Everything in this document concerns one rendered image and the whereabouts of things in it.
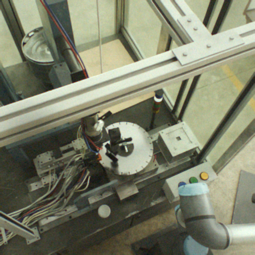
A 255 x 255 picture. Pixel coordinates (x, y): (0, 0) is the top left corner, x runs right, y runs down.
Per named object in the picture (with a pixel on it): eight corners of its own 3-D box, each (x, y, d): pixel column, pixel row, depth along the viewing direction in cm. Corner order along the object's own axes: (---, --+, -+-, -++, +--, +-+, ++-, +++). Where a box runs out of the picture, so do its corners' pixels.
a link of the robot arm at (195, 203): (179, 237, 152) (185, 221, 104) (173, 208, 159) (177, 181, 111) (201, 234, 151) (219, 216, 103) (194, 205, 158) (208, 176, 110)
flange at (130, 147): (128, 159, 160) (128, 157, 158) (111, 151, 162) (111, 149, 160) (137, 143, 165) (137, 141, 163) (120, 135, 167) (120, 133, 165)
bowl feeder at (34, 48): (70, 57, 219) (62, 19, 187) (84, 88, 206) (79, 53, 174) (30, 69, 212) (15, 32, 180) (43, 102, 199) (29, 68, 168)
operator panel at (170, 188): (200, 169, 180) (207, 161, 167) (210, 185, 176) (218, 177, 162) (161, 187, 174) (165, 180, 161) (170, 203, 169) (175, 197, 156)
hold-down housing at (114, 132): (118, 141, 151) (118, 123, 134) (120, 149, 149) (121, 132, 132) (108, 144, 150) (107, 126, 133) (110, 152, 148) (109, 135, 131)
